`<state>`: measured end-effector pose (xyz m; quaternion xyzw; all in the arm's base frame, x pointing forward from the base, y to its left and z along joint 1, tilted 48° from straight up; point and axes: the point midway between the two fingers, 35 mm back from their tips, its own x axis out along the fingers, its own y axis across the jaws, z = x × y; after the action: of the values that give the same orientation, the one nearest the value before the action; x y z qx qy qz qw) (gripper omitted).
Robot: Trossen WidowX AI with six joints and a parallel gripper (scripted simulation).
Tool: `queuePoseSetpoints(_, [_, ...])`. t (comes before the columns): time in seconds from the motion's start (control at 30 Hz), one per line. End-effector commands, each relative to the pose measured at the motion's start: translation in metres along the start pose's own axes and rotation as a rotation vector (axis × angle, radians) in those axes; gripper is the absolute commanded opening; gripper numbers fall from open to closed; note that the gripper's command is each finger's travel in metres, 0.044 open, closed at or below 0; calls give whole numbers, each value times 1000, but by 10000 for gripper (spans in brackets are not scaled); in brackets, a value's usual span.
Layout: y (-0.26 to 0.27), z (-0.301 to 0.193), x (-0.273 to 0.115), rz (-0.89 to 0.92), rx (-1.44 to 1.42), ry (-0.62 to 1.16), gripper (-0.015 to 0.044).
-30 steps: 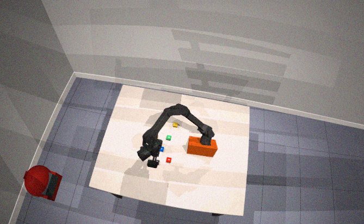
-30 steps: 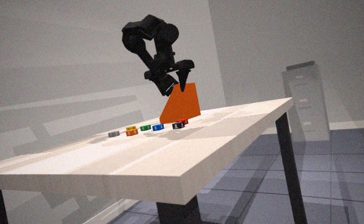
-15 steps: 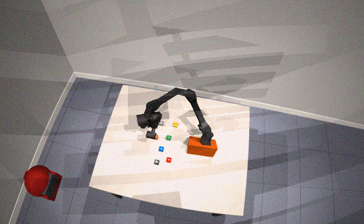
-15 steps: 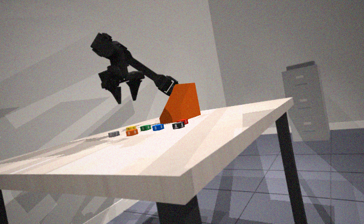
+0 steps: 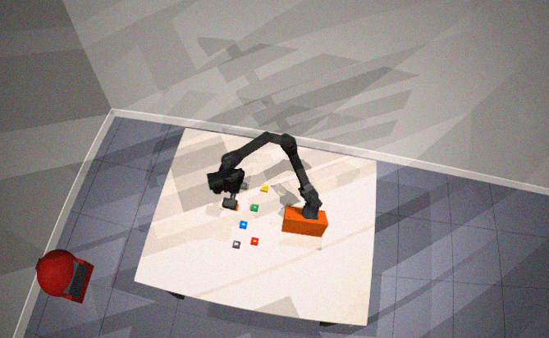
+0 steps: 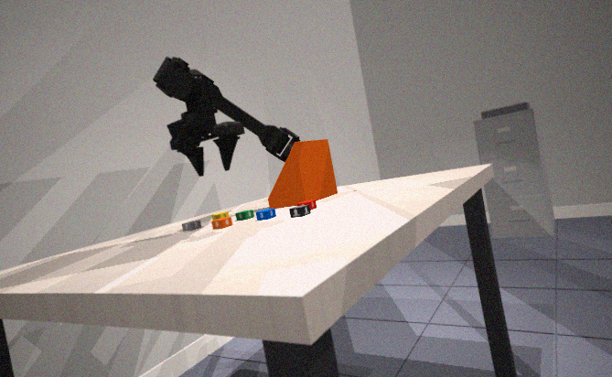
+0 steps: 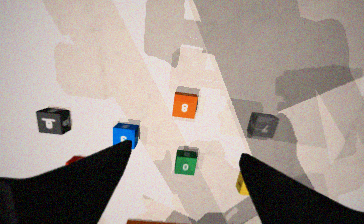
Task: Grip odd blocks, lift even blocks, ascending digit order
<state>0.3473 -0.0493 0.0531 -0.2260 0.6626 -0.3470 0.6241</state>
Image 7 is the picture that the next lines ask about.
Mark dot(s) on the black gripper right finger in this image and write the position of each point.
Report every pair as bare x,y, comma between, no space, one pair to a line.
279,199

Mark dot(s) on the blue block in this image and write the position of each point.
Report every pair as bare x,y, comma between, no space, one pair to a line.
122,131

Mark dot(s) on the green block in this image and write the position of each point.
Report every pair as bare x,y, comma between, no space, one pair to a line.
185,162

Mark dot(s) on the orange block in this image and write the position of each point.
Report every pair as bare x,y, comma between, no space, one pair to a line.
184,105

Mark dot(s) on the red block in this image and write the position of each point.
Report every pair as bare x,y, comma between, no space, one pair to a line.
72,159

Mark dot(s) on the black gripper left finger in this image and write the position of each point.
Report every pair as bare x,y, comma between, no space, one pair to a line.
75,193

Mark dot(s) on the yellow block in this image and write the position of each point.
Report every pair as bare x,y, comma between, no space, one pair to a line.
240,185

